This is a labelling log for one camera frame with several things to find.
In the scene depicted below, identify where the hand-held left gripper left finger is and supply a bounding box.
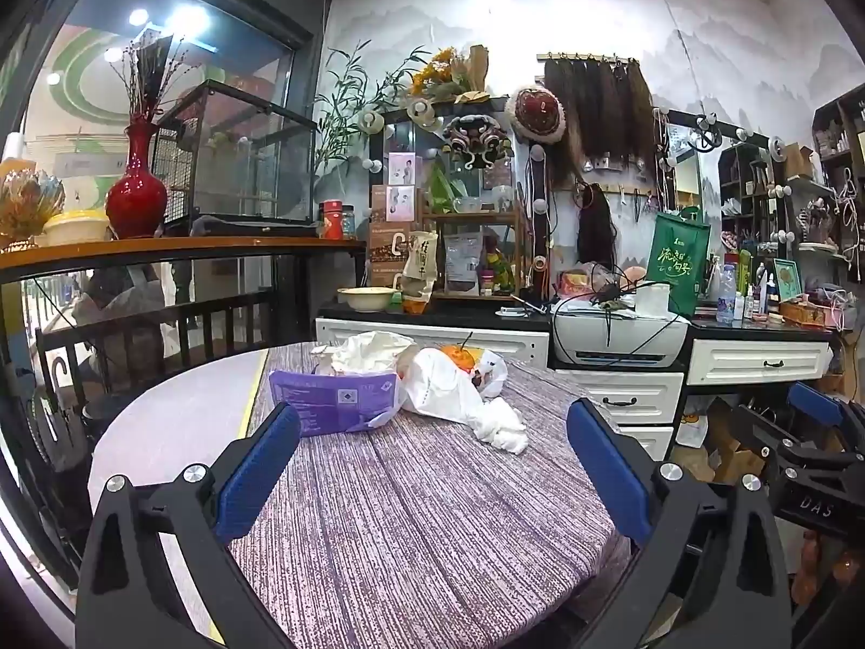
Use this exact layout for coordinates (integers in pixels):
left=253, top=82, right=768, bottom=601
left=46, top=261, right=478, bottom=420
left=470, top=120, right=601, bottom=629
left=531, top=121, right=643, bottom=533
left=76, top=402, right=302, bottom=649

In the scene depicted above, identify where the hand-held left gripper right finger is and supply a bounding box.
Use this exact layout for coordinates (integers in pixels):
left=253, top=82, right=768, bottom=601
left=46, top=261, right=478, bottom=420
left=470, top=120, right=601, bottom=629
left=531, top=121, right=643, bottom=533
left=566, top=398, right=793, bottom=649

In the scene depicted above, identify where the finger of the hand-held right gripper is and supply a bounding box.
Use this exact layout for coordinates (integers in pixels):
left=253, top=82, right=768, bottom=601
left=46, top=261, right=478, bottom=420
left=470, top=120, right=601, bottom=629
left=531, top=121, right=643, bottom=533
left=734, top=403, right=813, bottom=482
left=786, top=381, right=865, bottom=448

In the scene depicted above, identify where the orange white toy figure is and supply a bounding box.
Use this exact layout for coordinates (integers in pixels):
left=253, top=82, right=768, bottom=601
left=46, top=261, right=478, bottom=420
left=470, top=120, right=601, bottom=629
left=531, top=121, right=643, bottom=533
left=470, top=350, right=510, bottom=399

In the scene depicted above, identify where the orange peel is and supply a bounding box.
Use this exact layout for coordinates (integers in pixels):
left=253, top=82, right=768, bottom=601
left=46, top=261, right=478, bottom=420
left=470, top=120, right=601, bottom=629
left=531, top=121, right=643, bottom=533
left=439, top=333, right=477, bottom=374

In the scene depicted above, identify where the person's right hand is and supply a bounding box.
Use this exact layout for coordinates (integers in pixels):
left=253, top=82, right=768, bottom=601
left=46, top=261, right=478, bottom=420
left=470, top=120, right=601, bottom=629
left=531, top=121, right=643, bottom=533
left=789, top=528, right=865, bottom=610

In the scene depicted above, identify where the open brown cardboard box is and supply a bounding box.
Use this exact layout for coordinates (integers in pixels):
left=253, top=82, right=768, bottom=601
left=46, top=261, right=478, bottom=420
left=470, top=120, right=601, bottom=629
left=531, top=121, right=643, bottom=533
left=703, top=398, right=773, bottom=485

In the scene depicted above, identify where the medium white stack drawer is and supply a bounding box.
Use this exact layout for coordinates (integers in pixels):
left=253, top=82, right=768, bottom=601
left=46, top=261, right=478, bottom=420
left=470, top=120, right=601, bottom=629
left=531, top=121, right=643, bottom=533
left=611, top=425, right=675, bottom=462

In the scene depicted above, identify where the tall white stack drawer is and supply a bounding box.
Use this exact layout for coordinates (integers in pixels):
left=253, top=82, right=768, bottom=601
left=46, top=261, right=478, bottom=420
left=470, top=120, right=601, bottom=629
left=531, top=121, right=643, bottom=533
left=573, top=370, right=686, bottom=425

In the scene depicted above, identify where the white paper bag orange print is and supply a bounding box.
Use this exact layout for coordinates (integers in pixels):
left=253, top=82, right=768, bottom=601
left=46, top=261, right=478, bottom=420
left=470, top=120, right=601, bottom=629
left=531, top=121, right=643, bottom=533
left=676, top=395, right=710, bottom=448

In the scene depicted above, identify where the purple tissue packet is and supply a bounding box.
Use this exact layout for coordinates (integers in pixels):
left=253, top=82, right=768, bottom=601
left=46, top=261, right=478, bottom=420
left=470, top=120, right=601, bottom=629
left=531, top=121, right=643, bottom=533
left=268, top=368, right=401, bottom=438

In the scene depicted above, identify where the wooden tissue box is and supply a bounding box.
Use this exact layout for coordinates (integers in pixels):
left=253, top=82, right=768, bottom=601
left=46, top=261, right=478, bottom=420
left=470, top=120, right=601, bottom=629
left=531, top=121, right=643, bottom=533
left=779, top=297, right=830, bottom=328

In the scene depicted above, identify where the crumpled white tissue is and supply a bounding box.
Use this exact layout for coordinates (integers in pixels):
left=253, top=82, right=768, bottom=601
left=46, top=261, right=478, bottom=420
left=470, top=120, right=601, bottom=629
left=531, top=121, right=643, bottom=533
left=465, top=395, right=529, bottom=456

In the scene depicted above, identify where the teal framed picture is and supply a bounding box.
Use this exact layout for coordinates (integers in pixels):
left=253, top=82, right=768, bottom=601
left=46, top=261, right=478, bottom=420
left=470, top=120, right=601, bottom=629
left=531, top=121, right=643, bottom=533
left=771, top=257, right=804, bottom=303

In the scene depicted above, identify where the white printer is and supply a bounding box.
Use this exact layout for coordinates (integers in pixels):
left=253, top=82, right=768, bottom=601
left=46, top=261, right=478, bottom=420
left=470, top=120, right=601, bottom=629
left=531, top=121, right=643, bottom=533
left=550, top=300, right=691, bottom=372

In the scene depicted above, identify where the clear water bottle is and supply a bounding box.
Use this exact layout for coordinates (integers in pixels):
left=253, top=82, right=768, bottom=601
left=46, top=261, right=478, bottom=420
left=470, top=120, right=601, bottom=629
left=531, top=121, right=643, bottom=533
left=715, top=263, right=738, bottom=325

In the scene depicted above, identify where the crumpled white paper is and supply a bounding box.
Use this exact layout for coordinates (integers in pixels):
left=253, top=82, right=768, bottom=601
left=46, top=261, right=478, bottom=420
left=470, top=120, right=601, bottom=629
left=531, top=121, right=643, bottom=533
left=311, top=330, right=421, bottom=380

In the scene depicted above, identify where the black wooden railing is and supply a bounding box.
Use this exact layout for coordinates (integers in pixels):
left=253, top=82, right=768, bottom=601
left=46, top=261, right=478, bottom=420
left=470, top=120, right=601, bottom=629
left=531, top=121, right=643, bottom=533
left=34, top=289, right=280, bottom=420

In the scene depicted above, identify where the purple striped tablecloth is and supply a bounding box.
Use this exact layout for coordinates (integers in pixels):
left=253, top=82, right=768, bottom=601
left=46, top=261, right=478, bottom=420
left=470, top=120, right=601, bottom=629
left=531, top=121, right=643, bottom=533
left=228, top=341, right=633, bottom=649

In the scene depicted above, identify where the green paper bag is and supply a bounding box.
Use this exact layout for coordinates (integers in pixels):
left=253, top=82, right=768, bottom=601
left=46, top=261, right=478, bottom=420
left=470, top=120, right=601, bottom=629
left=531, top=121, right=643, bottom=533
left=645, top=210, right=713, bottom=318

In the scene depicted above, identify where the cream enamel bowl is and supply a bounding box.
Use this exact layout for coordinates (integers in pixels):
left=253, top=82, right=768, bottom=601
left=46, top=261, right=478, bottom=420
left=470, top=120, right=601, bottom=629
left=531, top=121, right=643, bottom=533
left=337, top=287, right=401, bottom=314

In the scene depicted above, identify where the wooden window ledge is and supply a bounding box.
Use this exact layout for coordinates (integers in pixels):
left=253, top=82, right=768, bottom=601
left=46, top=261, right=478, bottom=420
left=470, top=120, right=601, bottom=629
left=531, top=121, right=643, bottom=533
left=0, top=235, right=367, bottom=273

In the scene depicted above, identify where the black hanging wig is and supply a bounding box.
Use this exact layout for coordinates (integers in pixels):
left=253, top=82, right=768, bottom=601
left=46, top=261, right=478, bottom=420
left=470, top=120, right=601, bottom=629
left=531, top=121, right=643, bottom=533
left=576, top=181, right=617, bottom=273

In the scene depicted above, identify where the brown printed box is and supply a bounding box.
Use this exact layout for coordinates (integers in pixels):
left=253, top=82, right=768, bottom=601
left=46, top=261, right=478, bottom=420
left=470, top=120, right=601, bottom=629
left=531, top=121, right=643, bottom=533
left=368, top=221, right=411, bottom=289

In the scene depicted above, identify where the kraft paper snack bag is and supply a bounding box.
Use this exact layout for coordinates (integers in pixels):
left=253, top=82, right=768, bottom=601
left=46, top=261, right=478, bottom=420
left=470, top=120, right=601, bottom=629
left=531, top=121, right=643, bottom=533
left=401, top=230, right=441, bottom=303

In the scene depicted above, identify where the black framed vanity mirror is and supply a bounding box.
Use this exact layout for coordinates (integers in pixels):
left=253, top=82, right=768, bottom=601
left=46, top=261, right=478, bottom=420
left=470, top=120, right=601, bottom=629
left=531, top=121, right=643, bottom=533
left=657, top=108, right=789, bottom=248
left=368, top=98, right=535, bottom=300

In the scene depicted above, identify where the wooden desktop shelf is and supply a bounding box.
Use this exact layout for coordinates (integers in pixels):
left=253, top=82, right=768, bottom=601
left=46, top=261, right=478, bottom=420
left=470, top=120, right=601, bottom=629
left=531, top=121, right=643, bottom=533
left=422, top=206, right=526, bottom=301

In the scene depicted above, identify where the red ceramic vase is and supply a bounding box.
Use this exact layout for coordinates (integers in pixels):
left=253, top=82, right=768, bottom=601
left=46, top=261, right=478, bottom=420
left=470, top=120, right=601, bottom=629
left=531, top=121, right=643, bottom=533
left=105, top=115, right=169, bottom=240

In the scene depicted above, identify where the yellow plastic bowl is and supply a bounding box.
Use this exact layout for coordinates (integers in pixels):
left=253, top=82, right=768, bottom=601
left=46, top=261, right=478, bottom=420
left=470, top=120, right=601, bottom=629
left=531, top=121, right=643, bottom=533
left=42, top=210, right=113, bottom=247

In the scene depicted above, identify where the glass terrarium cage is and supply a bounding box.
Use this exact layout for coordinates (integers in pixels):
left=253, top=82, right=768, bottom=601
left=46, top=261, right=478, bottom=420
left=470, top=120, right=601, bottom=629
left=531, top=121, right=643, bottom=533
left=151, top=78, right=319, bottom=234

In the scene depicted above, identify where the golden decorative flower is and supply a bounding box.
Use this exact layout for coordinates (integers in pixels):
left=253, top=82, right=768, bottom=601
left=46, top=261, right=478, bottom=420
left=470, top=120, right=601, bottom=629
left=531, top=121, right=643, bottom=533
left=0, top=168, right=66, bottom=248

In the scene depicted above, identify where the lion dance mask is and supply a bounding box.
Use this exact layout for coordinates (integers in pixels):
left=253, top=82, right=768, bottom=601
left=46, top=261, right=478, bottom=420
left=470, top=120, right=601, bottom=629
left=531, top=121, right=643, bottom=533
left=442, top=115, right=516, bottom=171

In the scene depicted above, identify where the row of hanging hair wigs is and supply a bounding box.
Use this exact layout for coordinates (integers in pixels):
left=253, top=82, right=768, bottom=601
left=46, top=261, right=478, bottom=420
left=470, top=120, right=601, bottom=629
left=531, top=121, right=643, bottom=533
left=537, top=52, right=658, bottom=194

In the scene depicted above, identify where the red round fur-trimmed hat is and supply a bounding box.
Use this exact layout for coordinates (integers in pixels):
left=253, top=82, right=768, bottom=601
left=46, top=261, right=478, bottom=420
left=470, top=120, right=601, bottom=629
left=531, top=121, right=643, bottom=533
left=504, top=85, right=566, bottom=145

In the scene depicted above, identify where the green bamboo plant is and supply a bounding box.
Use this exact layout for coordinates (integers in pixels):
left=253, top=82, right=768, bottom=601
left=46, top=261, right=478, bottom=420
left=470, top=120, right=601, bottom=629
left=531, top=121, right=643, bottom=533
left=315, top=39, right=423, bottom=187

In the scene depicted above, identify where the dried branch bouquet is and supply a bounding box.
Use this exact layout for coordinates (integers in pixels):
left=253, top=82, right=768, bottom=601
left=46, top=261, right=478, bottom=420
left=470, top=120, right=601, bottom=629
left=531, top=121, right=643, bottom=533
left=110, top=32, right=189, bottom=124

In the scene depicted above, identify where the orange flower bouquet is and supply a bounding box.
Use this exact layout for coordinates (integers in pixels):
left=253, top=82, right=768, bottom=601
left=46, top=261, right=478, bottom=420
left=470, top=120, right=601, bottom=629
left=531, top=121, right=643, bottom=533
left=407, top=45, right=492, bottom=104

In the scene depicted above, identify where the wide white drawer black handle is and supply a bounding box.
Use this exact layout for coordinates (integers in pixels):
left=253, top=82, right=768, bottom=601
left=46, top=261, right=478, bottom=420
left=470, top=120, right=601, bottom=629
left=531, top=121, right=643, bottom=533
left=688, top=338, right=834, bottom=388

